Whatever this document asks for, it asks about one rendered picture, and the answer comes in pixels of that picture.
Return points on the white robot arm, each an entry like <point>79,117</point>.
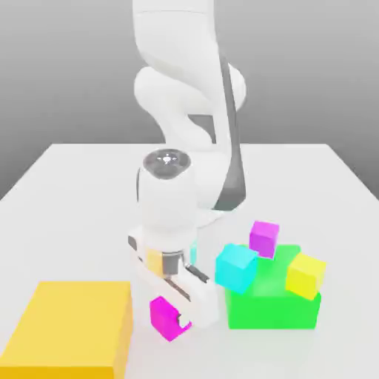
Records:
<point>167,204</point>

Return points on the small cyan cube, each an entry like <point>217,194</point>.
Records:
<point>234,271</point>

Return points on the large orange box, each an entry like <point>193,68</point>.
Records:
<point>65,325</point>

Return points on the large green box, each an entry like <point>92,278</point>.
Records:
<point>272,311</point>

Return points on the small purple cube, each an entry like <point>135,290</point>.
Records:
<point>263,238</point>

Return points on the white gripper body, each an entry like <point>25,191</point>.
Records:
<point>201,305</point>

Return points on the small magenta cube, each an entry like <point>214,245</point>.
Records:
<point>164,318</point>

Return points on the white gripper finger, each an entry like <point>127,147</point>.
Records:
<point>184,322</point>

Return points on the small yellow cube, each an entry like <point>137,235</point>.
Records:
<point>303,276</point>

